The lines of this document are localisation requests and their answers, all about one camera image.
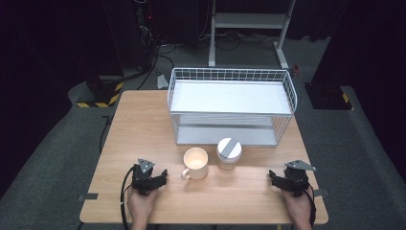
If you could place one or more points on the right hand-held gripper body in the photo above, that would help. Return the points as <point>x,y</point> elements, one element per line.
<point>297,177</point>

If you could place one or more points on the black equipment tower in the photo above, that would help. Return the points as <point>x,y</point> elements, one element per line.
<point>145,32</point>

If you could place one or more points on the grey tape strip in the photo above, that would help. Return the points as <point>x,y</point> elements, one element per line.
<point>320,192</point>
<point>88,197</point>

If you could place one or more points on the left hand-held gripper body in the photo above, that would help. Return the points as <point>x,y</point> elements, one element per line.
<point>143,179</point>

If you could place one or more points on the black yellow striped stand base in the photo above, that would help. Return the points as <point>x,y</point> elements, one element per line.
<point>332,96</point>
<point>102,92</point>

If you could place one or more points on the person's left hand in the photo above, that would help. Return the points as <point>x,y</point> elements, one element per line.
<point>142,206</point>

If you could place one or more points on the white power adapter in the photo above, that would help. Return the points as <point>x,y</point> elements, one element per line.
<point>162,82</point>

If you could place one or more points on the white metal stand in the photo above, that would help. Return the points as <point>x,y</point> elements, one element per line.
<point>249,20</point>

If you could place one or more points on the clear jar with white lid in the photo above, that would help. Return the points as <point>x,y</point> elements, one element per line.
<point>229,151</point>

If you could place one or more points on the cream ceramic cup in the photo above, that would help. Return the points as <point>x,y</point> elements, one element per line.
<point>195,163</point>

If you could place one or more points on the person's right hand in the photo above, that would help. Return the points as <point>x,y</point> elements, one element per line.
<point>298,207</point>

